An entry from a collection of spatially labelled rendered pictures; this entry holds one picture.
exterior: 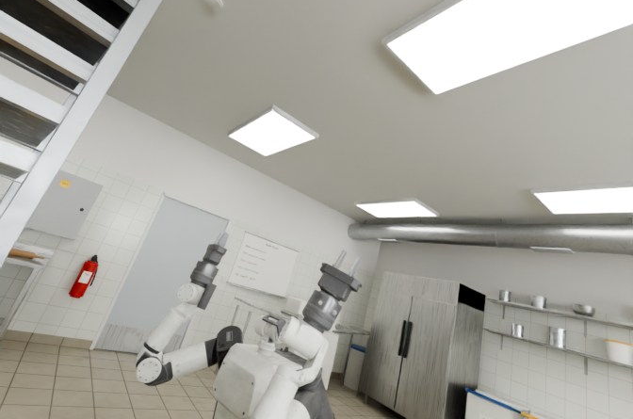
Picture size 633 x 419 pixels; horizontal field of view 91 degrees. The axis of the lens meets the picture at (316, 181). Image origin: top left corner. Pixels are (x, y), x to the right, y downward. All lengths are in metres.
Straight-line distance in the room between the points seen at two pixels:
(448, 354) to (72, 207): 5.06
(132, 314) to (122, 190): 1.63
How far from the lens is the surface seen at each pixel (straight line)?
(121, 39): 0.72
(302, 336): 0.88
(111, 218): 4.86
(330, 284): 0.90
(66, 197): 4.65
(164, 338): 1.35
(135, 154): 4.96
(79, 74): 0.71
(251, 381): 1.13
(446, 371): 5.07
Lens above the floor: 1.34
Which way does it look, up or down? 19 degrees up
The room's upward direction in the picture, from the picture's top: 17 degrees clockwise
